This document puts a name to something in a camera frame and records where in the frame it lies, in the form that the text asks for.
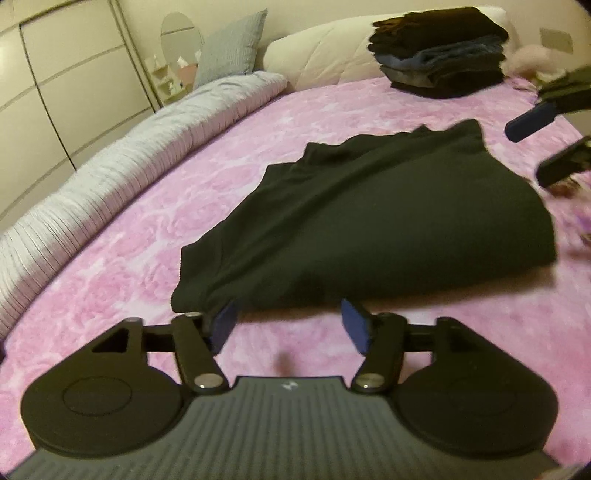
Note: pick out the oval mirror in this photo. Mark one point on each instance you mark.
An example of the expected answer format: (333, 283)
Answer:
(178, 37)

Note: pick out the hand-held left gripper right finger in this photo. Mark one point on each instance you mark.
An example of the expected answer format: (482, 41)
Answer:
(355, 325)

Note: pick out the wall socket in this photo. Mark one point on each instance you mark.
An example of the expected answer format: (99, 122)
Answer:
(556, 39)

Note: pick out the pink floral blanket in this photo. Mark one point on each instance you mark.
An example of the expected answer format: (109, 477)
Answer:
(138, 230)

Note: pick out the white striped duvet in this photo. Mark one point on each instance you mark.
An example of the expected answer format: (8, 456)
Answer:
(115, 161)

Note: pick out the black shirt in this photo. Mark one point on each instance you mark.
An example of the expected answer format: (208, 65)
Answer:
(369, 207)

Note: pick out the grey ribbed pillow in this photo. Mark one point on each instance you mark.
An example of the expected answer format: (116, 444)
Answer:
(231, 50)

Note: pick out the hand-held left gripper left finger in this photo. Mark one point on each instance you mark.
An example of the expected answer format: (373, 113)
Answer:
(224, 325)

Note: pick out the pink plush toy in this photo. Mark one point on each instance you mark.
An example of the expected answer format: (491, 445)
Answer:
(531, 57)

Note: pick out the stack of folded clothes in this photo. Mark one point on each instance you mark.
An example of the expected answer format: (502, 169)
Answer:
(438, 55)

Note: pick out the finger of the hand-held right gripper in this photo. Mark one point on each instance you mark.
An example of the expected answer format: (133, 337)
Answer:
(561, 164)
(526, 122)

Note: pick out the cream wardrobe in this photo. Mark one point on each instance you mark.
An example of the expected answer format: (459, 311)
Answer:
(69, 69)

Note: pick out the cream padded headboard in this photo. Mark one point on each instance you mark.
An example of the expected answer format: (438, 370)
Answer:
(323, 50)

